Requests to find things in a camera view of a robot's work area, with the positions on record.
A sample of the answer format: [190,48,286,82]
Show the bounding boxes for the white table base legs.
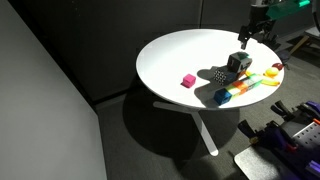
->
[152,100,220,157]

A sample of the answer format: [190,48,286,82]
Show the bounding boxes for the black spring clamp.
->
[237,119,264,141]
[270,100,298,118]

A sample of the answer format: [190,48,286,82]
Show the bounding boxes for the pink cube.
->
[181,73,197,89]

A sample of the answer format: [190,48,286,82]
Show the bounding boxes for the wooden furniture leg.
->
[289,34,310,56]

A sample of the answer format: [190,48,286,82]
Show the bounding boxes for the yellow-green cube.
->
[226,84,242,98]

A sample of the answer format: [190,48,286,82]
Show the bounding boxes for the number one soft block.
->
[227,51,253,73]

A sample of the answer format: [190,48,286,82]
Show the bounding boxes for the orange cube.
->
[233,80,249,93]

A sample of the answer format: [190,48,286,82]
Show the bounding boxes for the green cube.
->
[248,73,264,86]

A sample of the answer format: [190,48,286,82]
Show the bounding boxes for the blue cube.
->
[213,88,233,106]

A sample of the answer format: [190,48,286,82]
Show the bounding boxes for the grey cube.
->
[243,76,256,88]

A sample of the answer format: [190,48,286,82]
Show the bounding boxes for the black white patterned soft block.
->
[212,67,236,86]

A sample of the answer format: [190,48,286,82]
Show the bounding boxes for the purple clamp with orange tip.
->
[259,121,300,152]

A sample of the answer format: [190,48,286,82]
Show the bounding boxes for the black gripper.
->
[237,4,270,51]

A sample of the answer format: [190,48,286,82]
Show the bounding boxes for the orange number nine soft block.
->
[234,69,252,82]

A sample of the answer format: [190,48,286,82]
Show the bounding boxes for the yellow toy fruit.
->
[264,66,280,78]

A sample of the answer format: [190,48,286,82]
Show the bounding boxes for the dark red toy plum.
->
[271,62,285,71]

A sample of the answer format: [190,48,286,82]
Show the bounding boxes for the purple spring clamp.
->
[298,100,320,116]

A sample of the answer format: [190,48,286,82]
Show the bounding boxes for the yellow toy banana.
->
[260,78,281,87]

